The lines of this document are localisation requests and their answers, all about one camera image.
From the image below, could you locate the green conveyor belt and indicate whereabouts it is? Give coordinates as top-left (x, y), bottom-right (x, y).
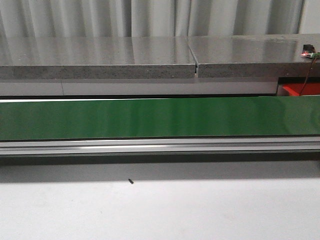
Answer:
top-left (0, 96), bottom-right (320, 141)

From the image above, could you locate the grey stone countertop slab right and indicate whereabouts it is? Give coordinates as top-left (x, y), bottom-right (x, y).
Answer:
top-left (187, 33), bottom-right (320, 78)

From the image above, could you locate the grey stone countertop slab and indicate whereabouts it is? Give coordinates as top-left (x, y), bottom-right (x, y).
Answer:
top-left (0, 37), bottom-right (196, 80)
top-left (187, 33), bottom-right (320, 78)

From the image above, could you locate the red plastic bin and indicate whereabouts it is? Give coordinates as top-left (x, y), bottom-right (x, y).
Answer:
top-left (282, 83), bottom-right (320, 97)

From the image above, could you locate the grey stone countertop slab left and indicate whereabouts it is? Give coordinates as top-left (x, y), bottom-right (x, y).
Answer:
top-left (0, 37), bottom-right (196, 80)

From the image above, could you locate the small sensor circuit board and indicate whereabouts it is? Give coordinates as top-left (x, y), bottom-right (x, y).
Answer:
top-left (301, 44), bottom-right (320, 59)

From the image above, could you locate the grey pleated curtain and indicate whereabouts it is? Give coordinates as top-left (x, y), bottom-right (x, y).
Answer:
top-left (0, 0), bottom-right (320, 38)

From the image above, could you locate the aluminium conveyor side rail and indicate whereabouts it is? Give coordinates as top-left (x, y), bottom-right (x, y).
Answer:
top-left (0, 136), bottom-right (320, 156)

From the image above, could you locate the thin red orange wire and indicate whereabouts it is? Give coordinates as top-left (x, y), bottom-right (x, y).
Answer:
top-left (299, 56), bottom-right (318, 96)

